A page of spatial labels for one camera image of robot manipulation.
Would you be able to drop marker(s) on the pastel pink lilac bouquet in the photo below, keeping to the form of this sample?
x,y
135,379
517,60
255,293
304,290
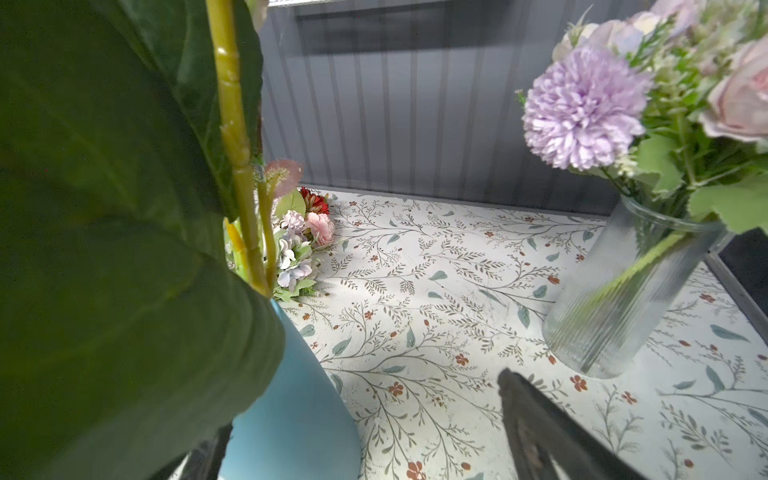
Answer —
x,y
670,105

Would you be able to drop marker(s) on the clear ribbed glass vase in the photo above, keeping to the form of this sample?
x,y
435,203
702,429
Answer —
x,y
612,302

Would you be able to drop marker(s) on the blue ceramic vase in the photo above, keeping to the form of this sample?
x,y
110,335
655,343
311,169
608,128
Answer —
x,y
299,428

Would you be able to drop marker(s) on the red gerbera flower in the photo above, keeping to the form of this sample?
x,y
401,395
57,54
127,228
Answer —
x,y
314,202

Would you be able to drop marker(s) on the mixed pastel flower bunch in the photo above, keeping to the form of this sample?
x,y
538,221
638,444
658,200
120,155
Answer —
x,y
298,237

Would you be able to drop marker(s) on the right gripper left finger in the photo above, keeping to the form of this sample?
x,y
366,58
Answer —
x,y
203,462

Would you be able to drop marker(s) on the blue hydrangea flower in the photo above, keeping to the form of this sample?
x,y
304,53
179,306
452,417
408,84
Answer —
x,y
126,340

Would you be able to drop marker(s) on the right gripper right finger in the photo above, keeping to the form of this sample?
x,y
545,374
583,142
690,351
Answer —
x,y
545,442

